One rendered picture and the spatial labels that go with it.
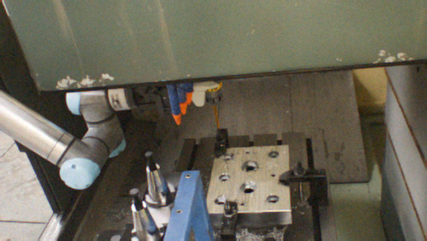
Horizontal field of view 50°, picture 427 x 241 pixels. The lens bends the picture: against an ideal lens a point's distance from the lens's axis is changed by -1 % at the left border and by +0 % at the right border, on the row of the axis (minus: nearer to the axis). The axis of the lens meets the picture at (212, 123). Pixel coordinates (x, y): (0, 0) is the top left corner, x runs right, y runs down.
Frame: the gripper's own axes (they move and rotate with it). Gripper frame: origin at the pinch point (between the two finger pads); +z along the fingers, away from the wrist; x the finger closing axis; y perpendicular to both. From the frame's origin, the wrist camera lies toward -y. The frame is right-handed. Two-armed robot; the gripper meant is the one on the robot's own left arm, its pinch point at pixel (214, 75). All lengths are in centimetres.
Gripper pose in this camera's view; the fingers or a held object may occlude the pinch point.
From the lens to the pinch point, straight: 101.9
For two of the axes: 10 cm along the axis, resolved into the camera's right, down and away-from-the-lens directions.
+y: 1.8, 8.3, 5.3
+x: -1.2, 5.5, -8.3
